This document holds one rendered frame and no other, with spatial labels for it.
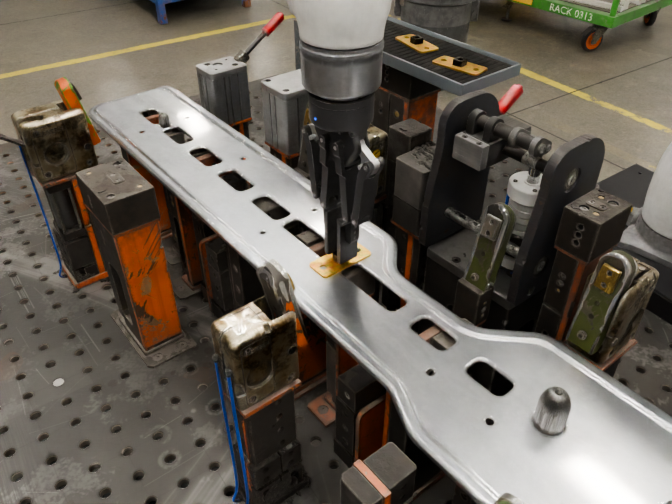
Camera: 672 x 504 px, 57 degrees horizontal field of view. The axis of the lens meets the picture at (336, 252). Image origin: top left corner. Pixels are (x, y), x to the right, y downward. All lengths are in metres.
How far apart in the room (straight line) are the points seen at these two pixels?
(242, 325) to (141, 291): 0.41
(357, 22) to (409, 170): 0.33
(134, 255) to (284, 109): 0.34
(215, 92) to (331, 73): 0.66
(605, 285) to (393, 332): 0.24
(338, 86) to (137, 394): 0.68
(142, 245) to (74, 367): 0.28
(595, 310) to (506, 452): 0.21
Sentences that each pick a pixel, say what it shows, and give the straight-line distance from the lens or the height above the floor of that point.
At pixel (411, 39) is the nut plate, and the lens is 1.12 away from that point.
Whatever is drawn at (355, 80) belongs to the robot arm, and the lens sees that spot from 0.67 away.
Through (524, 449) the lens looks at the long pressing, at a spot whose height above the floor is 1.00.
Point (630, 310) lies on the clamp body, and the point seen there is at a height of 1.04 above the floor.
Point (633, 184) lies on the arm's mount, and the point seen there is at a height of 0.77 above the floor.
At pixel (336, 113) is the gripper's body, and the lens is 0.69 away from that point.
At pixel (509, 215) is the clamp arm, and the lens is 0.79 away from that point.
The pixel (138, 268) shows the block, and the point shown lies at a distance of 1.05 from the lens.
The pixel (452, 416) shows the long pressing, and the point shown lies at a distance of 0.67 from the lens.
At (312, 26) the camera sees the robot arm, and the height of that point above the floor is 1.33.
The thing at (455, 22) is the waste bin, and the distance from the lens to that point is 3.78.
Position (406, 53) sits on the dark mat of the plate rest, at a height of 1.16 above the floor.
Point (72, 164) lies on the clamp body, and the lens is 1.23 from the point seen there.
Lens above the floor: 1.53
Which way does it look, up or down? 38 degrees down
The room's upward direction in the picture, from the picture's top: straight up
